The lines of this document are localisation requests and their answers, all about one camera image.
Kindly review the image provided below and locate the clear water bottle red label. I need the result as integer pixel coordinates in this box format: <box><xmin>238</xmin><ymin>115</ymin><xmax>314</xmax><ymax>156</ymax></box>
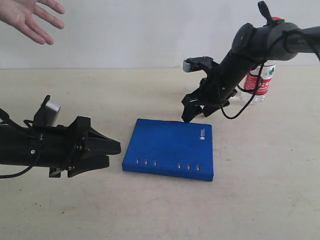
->
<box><xmin>241</xmin><ymin>16</ymin><xmax>285</xmax><ymax>103</ymax></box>

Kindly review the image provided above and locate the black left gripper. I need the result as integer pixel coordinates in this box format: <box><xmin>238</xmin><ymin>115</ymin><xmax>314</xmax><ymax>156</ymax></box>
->
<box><xmin>48</xmin><ymin>116</ymin><xmax>122</xmax><ymax>178</ymax></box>

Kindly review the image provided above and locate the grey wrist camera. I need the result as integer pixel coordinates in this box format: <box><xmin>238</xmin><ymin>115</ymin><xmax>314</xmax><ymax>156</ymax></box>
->
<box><xmin>182</xmin><ymin>56</ymin><xmax>215</xmax><ymax>73</ymax></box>
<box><xmin>33</xmin><ymin>95</ymin><xmax>61</xmax><ymax>127</ymax></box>

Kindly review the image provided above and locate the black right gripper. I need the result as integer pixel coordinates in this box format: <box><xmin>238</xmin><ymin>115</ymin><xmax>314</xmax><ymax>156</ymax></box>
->
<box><xmin>181</xmin><ymin>73</ymin><xmax>238</xmax><ymax>123</ymax></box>

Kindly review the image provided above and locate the person's open hand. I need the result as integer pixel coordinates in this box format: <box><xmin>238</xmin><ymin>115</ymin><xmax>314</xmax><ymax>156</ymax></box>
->
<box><xmin>0</xmin><ymin>0</ymin><xmax>66</xmax><ymax>46</ymax></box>

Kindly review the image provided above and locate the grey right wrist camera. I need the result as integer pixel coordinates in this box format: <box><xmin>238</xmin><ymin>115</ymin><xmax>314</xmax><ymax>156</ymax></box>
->
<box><xmin>182</xmin><ymin>56</ymin><xmax>215</xmax><ymax>73</ymax></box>

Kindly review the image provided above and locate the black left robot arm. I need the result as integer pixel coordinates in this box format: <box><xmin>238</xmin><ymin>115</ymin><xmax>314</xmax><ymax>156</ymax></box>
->
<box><xmin>0</xmin><ymin>116</ymin><xmax>122</xmax><ymax>178</ymax></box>

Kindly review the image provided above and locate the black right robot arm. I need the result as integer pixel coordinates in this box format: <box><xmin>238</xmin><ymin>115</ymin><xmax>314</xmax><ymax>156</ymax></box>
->
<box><xmin>181</xmin><ymin>20</ymin><xmax>320</xmax><ymax>123</ymax></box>

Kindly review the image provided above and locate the blue ring binder notebook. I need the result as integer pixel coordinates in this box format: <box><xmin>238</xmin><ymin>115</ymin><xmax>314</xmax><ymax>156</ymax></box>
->
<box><xmin>122</xmin><ymin>118</ymin><xmax>214</xmax><ymax>182</ymax></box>

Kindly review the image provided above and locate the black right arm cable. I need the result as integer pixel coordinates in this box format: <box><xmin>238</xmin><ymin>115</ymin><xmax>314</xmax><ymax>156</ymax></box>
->
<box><xmin>219</xmin><ymin>27</ymin><xmax>320</xmax><ymax>120</ymax></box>

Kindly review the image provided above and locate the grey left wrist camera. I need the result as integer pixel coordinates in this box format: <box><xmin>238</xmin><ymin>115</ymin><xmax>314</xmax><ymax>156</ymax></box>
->
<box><xmin>33</xmin><ymin>95</ymin><xmax>61</xmax><ymax>127</ymax></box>

